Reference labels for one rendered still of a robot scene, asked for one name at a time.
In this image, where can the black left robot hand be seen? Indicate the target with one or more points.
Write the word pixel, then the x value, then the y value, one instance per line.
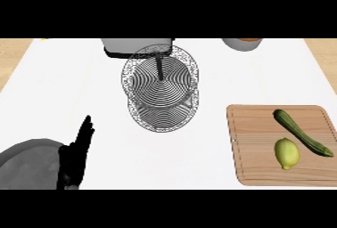
pixel 77 154

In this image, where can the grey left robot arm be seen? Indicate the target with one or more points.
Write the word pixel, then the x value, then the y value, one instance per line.
pixel 27 166

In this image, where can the wooden cutting board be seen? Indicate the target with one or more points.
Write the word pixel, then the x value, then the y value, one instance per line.
pixel 259 148

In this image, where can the yellow lemon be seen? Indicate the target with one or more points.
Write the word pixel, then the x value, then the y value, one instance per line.
pixel 287 153

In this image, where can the grey appliance with black base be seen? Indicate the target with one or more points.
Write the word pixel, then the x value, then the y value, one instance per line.
pixel 132 47

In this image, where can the small yellow object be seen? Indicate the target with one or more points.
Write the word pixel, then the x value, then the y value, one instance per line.
pixel 45 39

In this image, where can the green zucchini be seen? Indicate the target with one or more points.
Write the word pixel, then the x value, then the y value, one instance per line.
pixel 297 132

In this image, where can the grey bowl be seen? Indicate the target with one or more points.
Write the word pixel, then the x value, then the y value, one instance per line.
pixel 243 44

